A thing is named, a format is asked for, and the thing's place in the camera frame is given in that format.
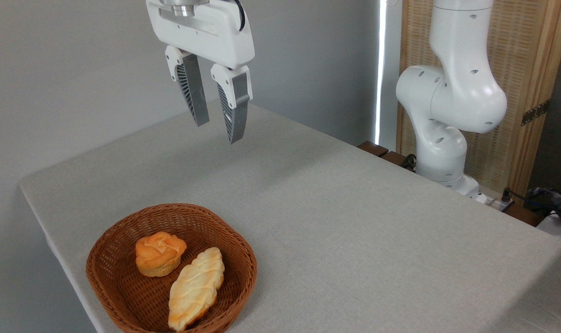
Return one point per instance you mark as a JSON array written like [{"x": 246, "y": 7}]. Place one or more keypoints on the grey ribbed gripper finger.
[
  {"x": 195, "y": 88},
  {"x": 236, "y": 111}
]

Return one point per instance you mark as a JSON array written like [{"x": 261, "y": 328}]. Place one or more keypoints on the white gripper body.
[{"x": 206, "y": 34}]

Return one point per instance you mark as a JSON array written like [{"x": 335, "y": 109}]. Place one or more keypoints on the long leaf-shaped bread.
[{"x": 195, "y": 289}]

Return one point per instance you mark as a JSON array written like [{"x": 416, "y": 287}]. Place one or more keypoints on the round orange bread roll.
[{"x": 160, "y": 254}]

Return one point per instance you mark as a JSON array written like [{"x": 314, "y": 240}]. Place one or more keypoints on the brown woven wicker basket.
[{"x": 234, "y": 277}]

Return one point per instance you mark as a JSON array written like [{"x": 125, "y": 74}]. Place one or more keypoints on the brown wooden block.
[
  {"x": 523, "y": 215},
  {"x": 394, "y": 158},
  {"x": 373, "y": 149}
]

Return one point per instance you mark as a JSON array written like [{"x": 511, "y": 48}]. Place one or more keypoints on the dark metal screen hinge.
[{"x": 535, "y": 112}]

